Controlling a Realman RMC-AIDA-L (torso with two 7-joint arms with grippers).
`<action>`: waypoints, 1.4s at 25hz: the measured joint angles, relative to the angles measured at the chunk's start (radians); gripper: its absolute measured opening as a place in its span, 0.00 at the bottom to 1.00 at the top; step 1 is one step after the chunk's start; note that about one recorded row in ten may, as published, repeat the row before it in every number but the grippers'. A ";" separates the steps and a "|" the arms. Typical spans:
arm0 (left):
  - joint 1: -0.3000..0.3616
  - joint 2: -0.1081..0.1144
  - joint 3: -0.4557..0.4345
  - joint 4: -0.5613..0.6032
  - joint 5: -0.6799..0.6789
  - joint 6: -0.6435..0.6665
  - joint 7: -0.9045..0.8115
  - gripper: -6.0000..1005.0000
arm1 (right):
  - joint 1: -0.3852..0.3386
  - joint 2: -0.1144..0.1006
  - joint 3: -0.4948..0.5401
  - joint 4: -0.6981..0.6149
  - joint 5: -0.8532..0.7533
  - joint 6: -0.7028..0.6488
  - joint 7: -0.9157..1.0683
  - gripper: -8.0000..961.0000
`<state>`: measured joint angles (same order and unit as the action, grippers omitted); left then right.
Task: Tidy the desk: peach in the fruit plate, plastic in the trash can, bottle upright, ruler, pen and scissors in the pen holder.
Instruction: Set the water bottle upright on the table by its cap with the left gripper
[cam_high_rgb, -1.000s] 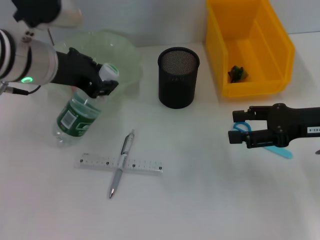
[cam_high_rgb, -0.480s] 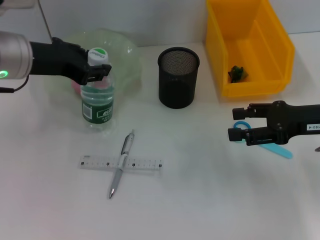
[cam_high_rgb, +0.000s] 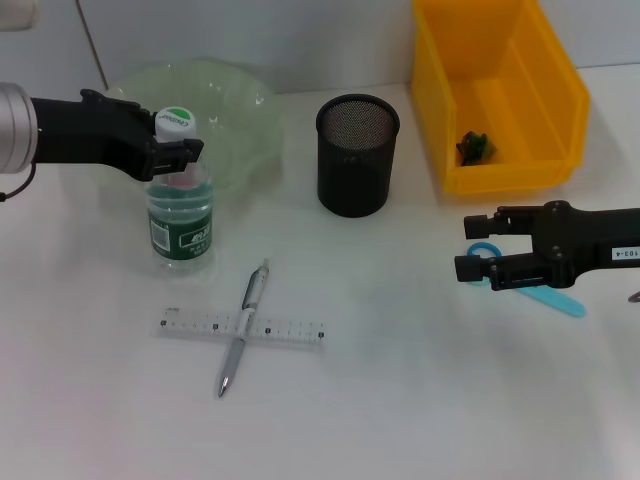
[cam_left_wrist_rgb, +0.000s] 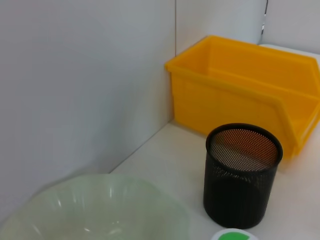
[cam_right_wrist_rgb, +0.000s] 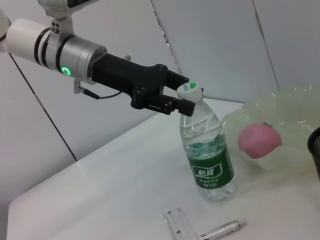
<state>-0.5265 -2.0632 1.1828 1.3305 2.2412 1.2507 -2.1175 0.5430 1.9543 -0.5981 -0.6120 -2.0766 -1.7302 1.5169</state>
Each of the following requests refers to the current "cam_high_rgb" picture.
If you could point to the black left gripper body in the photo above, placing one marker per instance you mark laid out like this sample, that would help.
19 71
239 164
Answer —
90 132

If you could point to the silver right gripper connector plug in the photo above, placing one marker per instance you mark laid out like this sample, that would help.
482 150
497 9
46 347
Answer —
634 297

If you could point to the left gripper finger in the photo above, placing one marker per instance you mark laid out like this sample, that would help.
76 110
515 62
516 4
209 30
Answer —
150 120
175 155

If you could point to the translucent green fruit plate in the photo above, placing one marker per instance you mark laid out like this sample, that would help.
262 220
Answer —
240 115

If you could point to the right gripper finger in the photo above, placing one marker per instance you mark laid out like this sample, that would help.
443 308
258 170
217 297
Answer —
500 222
510 270

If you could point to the clear plastic ruler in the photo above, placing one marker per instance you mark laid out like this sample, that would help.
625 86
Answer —
285 332

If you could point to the green plastic scrap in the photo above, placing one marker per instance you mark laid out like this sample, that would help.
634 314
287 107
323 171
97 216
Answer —
475 149

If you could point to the black mesh pen holder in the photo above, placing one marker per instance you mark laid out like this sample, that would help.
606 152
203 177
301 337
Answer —
355 170

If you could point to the silver ballpoint pen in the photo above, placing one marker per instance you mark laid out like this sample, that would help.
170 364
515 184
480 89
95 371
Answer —
250 300

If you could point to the yellow plastic bin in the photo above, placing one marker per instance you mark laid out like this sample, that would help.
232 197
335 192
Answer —
500 75

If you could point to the clear green-label water bottle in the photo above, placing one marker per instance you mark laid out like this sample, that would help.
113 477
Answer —
182 235

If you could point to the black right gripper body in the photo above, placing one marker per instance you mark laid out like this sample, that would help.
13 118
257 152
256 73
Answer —
585 235

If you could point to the blue plastic scissors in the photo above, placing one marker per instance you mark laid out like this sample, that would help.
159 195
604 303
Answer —
555 301

